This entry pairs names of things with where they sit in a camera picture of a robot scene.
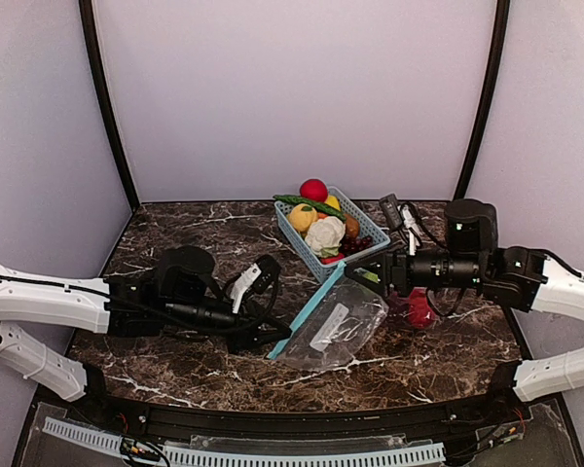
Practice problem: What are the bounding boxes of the clear zip bag blue zipper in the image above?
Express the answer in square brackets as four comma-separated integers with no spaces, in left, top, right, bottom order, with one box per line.
[386,288,438,330]

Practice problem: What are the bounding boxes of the red toy apple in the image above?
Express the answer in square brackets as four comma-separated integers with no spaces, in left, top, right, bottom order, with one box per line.
[405,288,437,330]

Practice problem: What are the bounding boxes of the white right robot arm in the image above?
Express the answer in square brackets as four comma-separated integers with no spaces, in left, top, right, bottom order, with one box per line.
[345,246,584,402]

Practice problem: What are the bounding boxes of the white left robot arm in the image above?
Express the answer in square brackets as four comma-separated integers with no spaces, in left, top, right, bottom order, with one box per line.
[0,246,291,403]

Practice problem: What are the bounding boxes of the dark purple toy grapes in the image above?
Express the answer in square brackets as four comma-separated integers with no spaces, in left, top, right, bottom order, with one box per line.
[340,235,374,257]

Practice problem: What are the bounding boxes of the blue perforated plastic basket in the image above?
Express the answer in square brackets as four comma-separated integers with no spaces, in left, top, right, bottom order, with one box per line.
[274,186,390,282]

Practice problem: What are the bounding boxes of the brown toy kiwi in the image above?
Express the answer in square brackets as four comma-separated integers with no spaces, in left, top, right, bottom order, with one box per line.
[345,213,360,239]

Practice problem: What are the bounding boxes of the red toy strawberry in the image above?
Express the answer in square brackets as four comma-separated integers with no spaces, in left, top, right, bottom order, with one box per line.
[320,253,346,265]

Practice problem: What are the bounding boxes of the white toy cauliflower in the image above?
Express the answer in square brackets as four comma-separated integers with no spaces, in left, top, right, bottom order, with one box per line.
[305,216,346,258]

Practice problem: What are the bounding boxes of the yellow toy lemon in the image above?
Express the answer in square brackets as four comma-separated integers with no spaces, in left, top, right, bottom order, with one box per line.
[324,195,341,210]

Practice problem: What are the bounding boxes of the green toy cucumber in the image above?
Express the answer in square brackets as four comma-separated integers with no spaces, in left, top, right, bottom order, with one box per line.
[273,195,347,222]

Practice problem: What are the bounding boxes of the red toy tomato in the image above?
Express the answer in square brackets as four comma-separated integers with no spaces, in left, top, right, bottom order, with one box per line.
[300,178,329,202]

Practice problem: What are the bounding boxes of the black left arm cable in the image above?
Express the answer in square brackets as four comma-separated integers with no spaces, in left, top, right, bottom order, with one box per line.
[0,271,281,337]

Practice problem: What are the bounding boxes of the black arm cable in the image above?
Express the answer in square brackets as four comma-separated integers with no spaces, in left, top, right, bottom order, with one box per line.
[0,271,281,337]
[534,248,584,286]

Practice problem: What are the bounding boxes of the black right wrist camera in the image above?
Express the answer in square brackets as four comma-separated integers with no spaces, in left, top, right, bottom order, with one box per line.
[444,198,498,254]

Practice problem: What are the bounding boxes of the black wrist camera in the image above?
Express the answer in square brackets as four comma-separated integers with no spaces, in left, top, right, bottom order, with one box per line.
[444,198,498,254]
[155,245,215,305]

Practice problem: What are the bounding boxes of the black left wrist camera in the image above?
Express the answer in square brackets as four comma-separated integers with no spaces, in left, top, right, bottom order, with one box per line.
[155,245,215,305]

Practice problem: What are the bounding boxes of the black front frame rail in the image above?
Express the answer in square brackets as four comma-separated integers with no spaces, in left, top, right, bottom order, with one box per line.
[9,378,584,467]

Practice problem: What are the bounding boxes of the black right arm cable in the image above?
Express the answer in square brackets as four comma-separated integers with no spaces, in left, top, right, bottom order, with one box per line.
[534,248,584,286]

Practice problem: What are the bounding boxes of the white slotted cable duct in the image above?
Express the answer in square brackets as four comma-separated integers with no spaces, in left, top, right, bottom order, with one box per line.
[43,416,447,466]

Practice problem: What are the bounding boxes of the black right frame post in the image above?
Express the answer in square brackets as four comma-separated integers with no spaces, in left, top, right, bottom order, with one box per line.
[453,0,511,200]

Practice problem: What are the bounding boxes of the black frame post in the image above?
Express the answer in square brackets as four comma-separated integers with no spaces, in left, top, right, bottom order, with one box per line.
[78,0,140,212]
[453,0,511,200]

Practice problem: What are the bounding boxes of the black left frame post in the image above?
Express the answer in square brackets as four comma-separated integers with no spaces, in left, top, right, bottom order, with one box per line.
[78,0,140,212]

